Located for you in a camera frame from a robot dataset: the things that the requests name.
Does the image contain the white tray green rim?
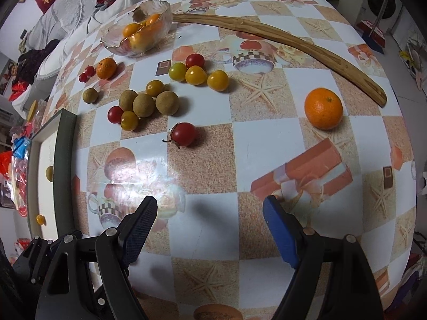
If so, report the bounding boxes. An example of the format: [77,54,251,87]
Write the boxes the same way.
[26,109,77,241]

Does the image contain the long wooden stick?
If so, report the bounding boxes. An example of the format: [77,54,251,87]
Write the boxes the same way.
[171,13,388,108]

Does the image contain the red cherry tomato with stem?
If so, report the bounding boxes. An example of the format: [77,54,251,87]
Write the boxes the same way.
[162,122,197,148]

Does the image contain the snack pile on stool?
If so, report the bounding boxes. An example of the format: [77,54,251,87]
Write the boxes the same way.
[1,108,34,217]

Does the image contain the white washing machine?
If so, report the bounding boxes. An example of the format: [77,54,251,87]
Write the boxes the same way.
[356,0,402,33]

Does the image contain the yellow cherry tomato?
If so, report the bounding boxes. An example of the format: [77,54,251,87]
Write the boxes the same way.
[207,70,230,92]

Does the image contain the red broom and dustpan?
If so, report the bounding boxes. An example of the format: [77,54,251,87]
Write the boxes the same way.
[362,0,388,54]

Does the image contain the large orange tangerine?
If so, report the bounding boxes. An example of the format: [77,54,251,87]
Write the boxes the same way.
[304,87,344,130]

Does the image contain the small orange tangerine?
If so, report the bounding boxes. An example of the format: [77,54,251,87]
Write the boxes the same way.
[96,57,117,80]

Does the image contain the glass fruit bowl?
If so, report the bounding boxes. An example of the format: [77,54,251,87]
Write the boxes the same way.
[101,0,172,58]

